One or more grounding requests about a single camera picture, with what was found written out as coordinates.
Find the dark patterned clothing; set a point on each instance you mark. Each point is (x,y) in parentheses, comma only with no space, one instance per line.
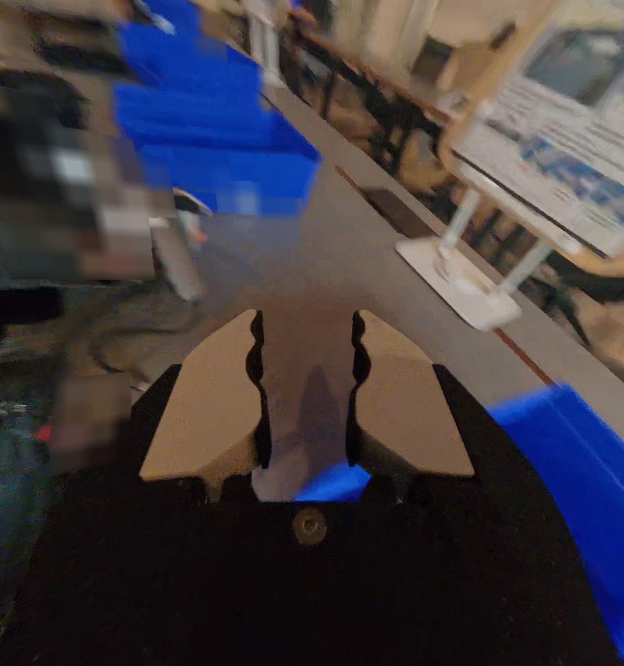
(10,520)

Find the blue plastic bin with divider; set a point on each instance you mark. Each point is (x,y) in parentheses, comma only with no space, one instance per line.
(239,171)

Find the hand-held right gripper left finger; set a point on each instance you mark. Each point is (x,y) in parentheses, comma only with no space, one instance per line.
(208,395)

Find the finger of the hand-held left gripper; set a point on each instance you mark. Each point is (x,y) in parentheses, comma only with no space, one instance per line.
(179,265)

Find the long wooden table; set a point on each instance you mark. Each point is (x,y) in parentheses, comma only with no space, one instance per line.
(374,78)

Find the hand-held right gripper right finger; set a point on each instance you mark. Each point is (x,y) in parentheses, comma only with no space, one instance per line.
(405,400)

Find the instruction poster on white stand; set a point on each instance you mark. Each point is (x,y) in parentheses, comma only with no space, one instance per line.
(499,57)

